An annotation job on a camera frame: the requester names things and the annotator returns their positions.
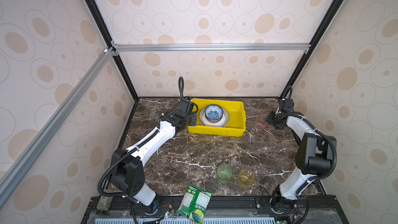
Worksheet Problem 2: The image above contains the blue floral pattern bowl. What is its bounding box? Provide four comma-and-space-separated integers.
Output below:
205, 104, 224, 122

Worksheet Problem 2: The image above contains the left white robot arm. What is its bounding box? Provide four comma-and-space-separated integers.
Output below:
97, 98, 199, 206

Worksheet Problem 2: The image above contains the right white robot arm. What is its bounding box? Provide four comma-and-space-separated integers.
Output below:
266, 98, 337, 214

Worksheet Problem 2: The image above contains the yellow plastic bin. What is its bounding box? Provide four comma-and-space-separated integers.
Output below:
188, 99, 246, 137

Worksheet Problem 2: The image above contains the pink glass cup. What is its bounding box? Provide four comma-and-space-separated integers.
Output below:
254, 114, 268, 131

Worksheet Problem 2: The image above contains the yellow glass cup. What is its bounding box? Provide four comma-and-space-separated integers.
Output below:
237, 168, 257, 188

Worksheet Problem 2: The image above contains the green glass cup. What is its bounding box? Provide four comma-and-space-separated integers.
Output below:
216, 163, 233, 184

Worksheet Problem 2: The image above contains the green snack bag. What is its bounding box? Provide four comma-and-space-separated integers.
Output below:
177, 184, 213, 224

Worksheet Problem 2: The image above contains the small bottle at base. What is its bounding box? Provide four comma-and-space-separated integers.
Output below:
96, 196, 113, 212

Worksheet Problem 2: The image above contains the horizontal aluminium frame bar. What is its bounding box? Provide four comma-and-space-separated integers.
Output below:
105, 43, 311, 55

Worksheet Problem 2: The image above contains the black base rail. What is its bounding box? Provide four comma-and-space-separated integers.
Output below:
82, 195, 348, 224

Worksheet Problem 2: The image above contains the left aluminium frame bar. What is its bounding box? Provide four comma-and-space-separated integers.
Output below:
1, 47, 116, 207

